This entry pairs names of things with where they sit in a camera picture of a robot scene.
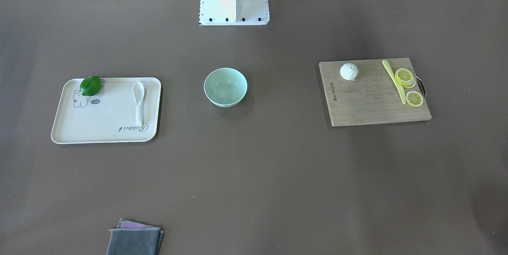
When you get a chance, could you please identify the white ceramic spoon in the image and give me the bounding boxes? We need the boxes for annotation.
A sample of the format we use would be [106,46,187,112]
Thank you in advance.
[133,81,145,126]

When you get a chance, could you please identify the light green bowl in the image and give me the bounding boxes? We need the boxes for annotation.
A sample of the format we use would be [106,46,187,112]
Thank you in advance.
[203,68,248,107]

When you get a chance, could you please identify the bamboo cutting board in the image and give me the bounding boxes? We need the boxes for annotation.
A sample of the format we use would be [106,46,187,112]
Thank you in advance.
[319,59,432,127]

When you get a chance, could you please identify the cream rabbit serving tray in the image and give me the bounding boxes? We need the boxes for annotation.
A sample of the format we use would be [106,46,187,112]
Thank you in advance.
[51,77,162,144]

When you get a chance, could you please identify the yellow plastic knife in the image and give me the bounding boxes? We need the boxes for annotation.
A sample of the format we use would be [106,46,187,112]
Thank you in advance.
[382,59,406,104]

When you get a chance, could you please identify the stacked lemon slices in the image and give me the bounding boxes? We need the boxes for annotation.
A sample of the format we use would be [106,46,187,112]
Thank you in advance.
[394,68,416,89]

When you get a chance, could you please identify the single lemon slice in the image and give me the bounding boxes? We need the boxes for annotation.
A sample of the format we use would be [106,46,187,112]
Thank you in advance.
[405,91,425,107]

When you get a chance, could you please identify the green lime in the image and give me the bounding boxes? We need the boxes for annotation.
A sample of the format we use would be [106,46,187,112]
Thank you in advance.
[79,75,102,97]

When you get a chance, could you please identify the folded grey cloth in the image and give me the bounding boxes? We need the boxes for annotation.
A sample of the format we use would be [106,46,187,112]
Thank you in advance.
[106,219,165,255]

